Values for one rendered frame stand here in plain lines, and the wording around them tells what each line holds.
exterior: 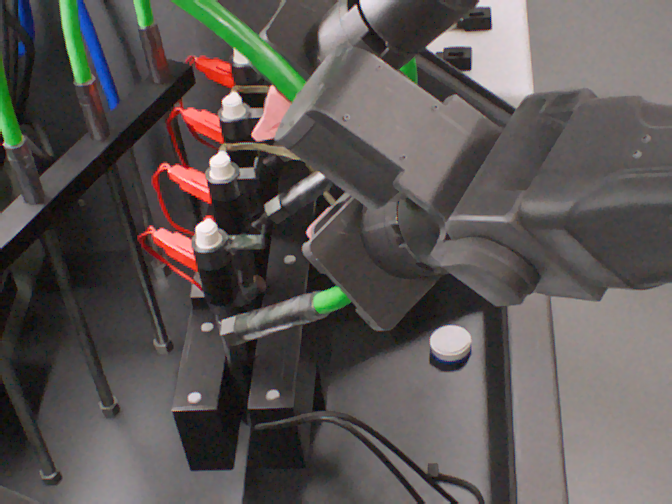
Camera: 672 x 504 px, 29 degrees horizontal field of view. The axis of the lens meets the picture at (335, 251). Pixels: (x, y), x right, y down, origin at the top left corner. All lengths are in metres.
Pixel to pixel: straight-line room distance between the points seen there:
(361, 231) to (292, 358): 0.38
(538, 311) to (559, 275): 0.59
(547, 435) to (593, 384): 1.30
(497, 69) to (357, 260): 0.68
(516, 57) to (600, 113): 0.85
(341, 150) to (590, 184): 0.14
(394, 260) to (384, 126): 0.12
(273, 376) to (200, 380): 0.06
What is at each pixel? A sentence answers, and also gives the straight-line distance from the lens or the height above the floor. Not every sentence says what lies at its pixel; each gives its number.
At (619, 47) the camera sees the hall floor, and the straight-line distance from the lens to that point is 3.12.
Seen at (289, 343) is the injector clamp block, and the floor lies 0.98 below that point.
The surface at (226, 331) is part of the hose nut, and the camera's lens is 0.88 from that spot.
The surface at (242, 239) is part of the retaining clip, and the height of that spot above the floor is 1.11.
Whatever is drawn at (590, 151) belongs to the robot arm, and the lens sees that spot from 0.50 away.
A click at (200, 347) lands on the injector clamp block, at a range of 1.08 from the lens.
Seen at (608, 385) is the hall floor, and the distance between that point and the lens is 2.32.
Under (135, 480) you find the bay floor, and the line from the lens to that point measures 1.20.
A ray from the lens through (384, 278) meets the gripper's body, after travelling 0.69.
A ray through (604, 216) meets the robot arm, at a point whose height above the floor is 1.43.
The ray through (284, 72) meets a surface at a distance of 0.70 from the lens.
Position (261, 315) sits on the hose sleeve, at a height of 1.15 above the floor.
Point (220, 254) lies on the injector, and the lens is 0.96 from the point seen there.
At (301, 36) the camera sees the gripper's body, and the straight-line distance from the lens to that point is 0.82.
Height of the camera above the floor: 1.75
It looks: 42 degrees down
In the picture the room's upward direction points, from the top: 9 degrees counter-clockwise
